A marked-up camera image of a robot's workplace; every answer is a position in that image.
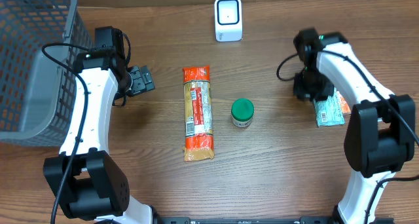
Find white barcode scanner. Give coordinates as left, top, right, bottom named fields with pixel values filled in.
left=214, top=0, right=243, bottom=42

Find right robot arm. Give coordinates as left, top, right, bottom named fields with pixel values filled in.
left=293, top=29, right=418, bottom=223

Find teal tissue pack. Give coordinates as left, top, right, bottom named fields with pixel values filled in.
left=314, top=92, right=345, bottom=127

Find orange tissue pack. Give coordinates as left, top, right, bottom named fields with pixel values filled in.
left=336, top=91, right=351, bottom=115

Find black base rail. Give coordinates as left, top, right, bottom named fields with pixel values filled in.
left=161, top=216, right=338, bottom=224

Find green lid jar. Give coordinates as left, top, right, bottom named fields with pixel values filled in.
left=231, top=98, right=255, bottom=128

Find orange spaghetti package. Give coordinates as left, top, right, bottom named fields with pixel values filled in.
left=183, top=65, right=215, bottom=162

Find grey plastic basket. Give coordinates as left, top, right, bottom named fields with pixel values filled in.
left=1, top=0, right=93, bottom=147

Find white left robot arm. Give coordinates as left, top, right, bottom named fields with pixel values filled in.
left=43, top=44, right=159, bottom=223

